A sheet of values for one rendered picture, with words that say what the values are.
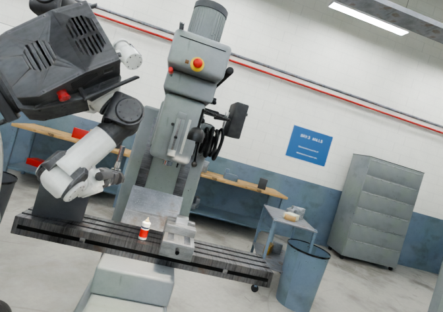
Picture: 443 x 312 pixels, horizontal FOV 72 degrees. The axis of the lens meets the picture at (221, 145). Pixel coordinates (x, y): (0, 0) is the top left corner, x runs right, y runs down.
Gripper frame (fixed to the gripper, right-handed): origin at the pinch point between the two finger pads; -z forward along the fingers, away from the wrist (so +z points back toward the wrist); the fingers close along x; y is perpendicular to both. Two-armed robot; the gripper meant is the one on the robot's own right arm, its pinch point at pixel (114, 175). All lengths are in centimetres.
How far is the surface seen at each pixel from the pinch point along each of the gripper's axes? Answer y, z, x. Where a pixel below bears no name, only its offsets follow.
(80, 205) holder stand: 19.1, -2.2, 12.8
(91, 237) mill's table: 29.7, 4.0, 0.7
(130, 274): 36.2, 12.2, -23.3
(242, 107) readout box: -53, -39, -48
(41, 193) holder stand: 17.0, 4.6, 28.9
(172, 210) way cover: 20, -46, -24
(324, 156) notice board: -66, -489, -226
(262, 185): 19, -396, -112
